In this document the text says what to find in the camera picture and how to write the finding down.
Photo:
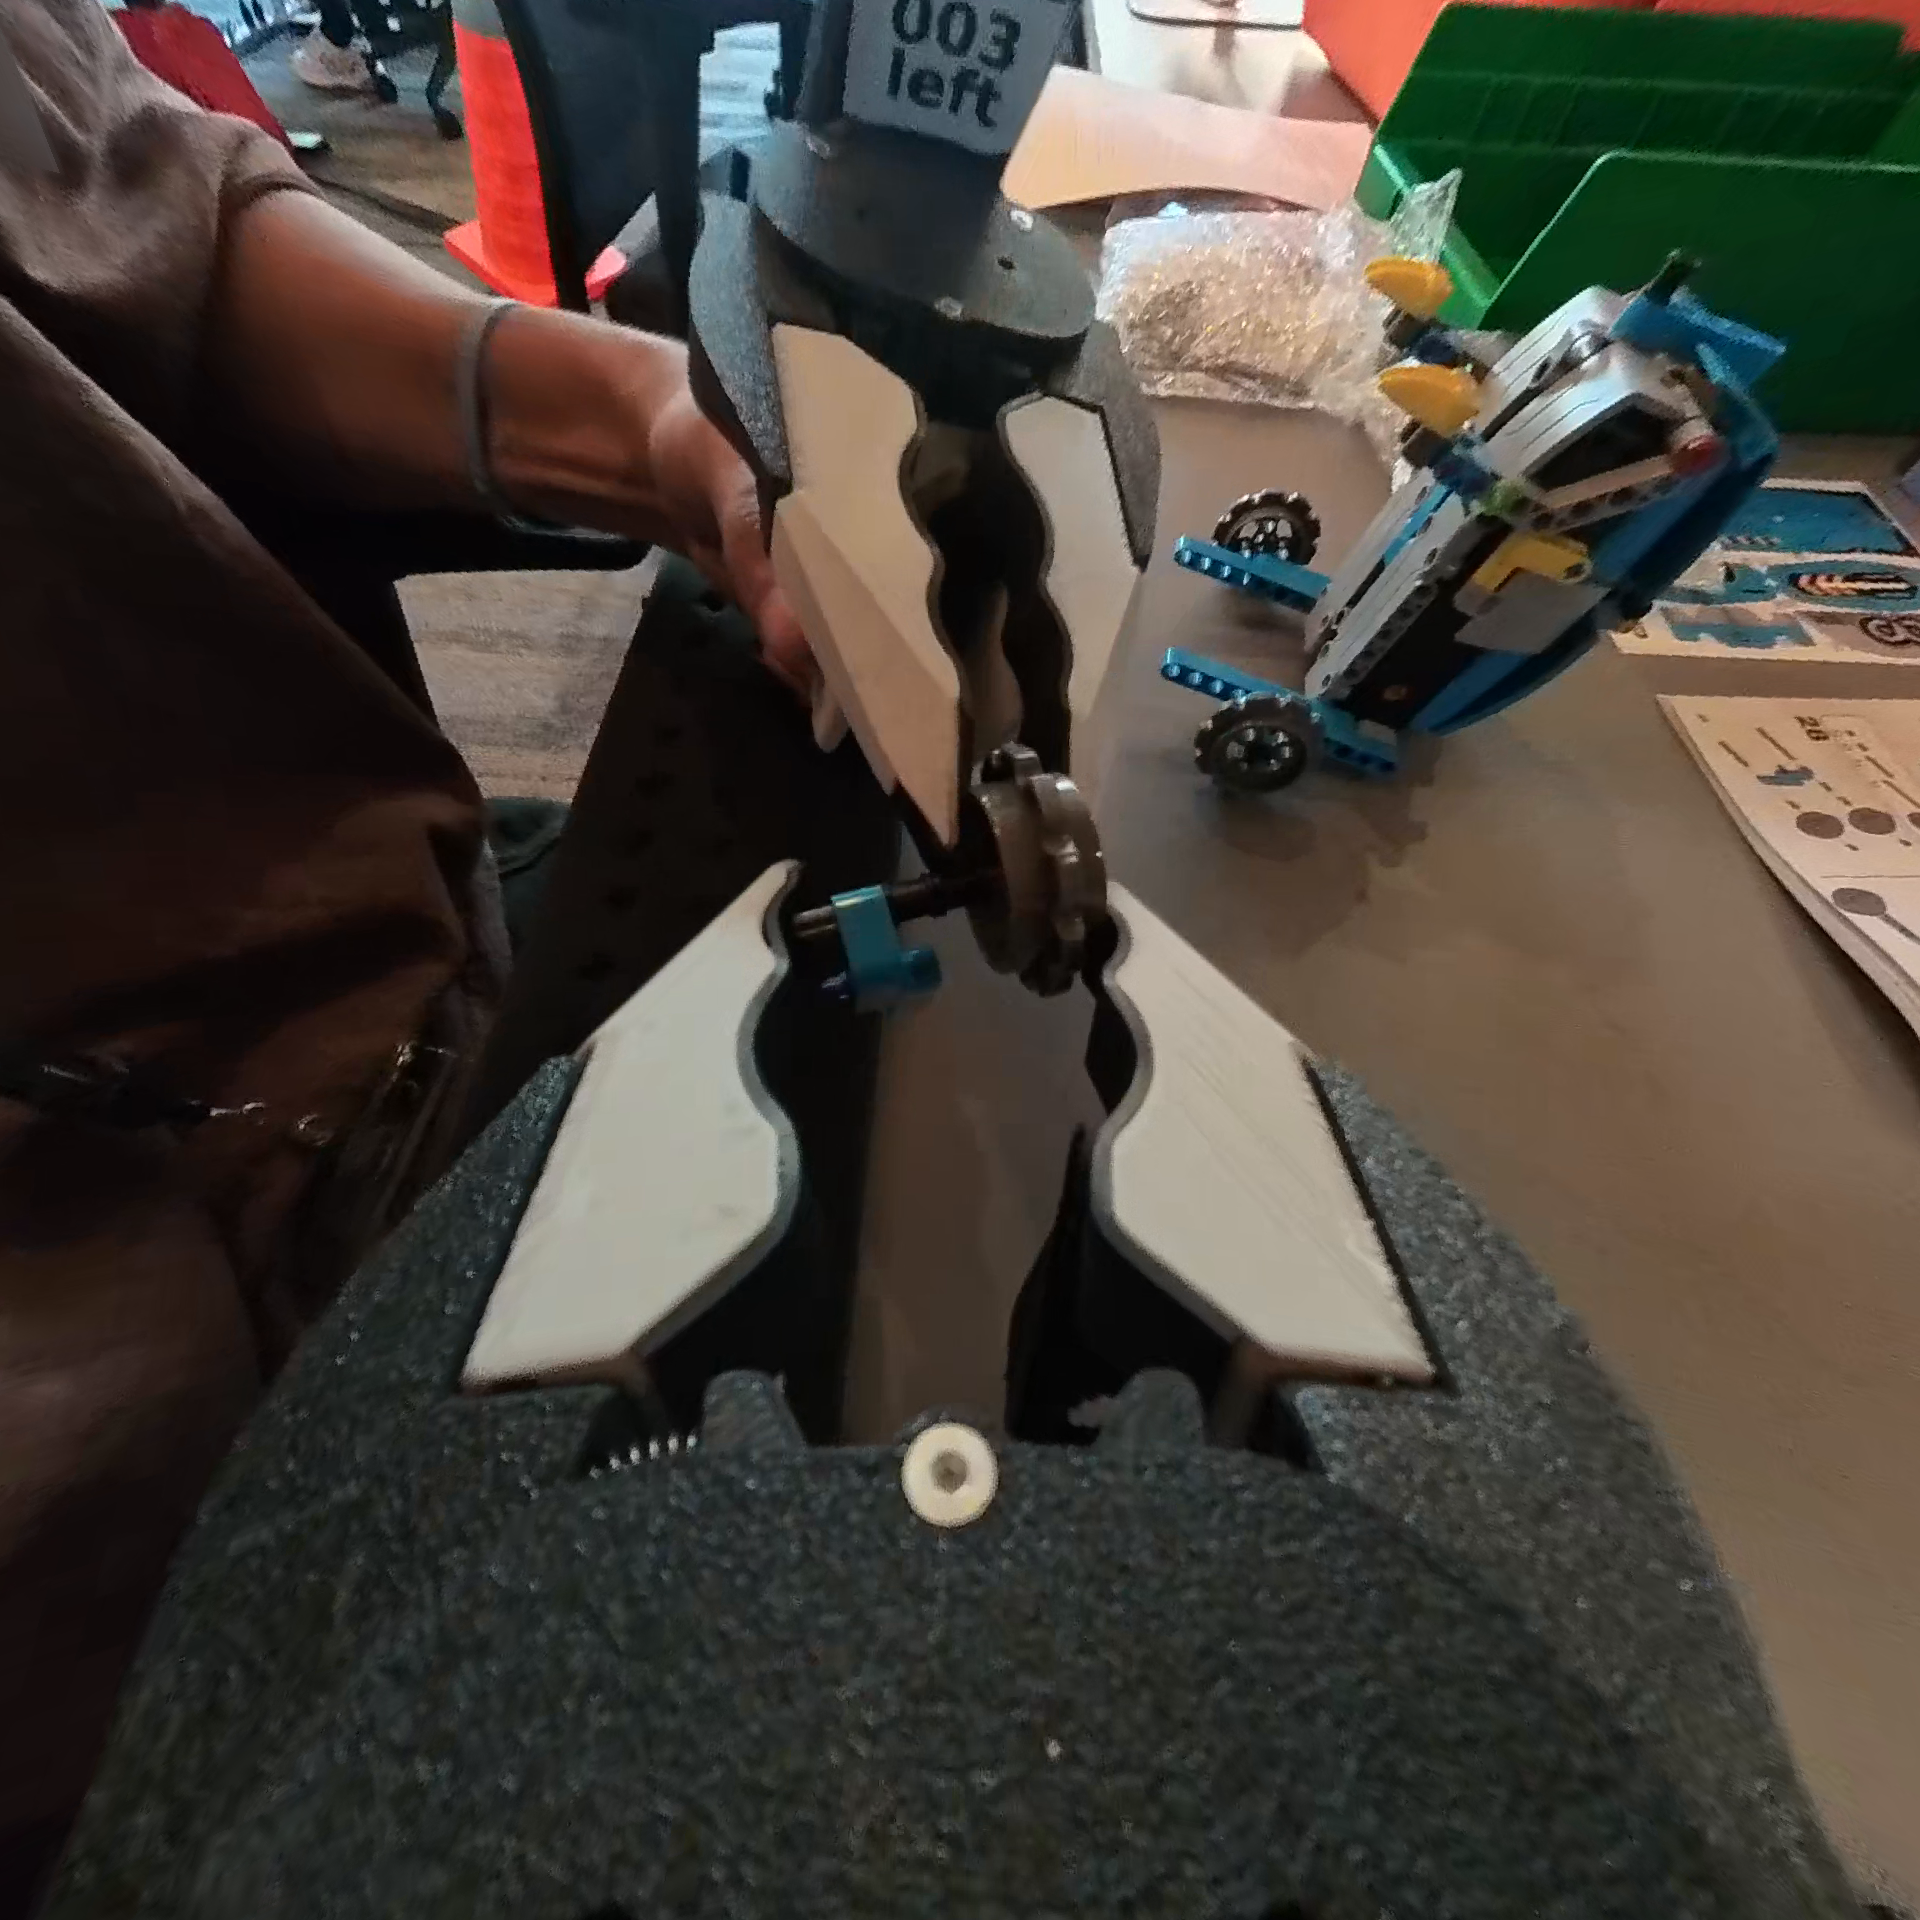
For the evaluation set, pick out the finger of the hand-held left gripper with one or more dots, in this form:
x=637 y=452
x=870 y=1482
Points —
x=1080 y=509
x=849 y=495

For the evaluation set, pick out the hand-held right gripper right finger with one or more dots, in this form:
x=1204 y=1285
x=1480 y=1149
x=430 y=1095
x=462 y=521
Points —
x=1247 y=1184

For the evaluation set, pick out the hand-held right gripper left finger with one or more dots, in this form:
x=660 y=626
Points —
x=646 y=1184

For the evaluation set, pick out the blue toy beam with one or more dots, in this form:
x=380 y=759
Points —
x=878 y=945

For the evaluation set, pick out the grey toy gear wheel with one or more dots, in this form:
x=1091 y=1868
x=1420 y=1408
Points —
x=1044 y=884

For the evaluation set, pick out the person's left forearm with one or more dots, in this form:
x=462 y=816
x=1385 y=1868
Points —
x=376 y=359

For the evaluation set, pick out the grey desk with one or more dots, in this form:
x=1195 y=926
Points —
x=1500 y=973

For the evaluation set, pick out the person's left hand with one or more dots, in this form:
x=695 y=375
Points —
x=721 y=523

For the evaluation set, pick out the bubble wrap bag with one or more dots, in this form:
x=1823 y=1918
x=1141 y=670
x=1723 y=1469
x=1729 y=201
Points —
x=1232 y=285

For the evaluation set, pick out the tan cardboard sheet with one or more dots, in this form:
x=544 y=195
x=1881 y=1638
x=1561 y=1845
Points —
x=1170 y=140

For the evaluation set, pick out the black office chair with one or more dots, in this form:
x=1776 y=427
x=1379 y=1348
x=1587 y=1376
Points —
x=630 y=118

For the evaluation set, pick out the grey wristband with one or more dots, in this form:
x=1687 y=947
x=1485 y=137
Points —
x=481 y=405

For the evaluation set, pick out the orange traffic cone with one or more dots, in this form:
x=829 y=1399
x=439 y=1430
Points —
x=511 y=149

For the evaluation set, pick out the red plastic bin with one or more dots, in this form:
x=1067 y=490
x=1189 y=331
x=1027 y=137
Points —
x=1351 y=38

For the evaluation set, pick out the blue grey brick toy vehicle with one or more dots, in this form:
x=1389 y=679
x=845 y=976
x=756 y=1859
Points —
x=1574 y=495

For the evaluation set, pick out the building instruction booklet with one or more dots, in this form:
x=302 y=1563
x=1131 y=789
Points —
x=1830 y=840

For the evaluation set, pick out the green plastic bin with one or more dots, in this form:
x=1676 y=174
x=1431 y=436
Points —
x=1726 y=270

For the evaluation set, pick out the blue white sticker sheet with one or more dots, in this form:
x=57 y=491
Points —
x=1800 y=586

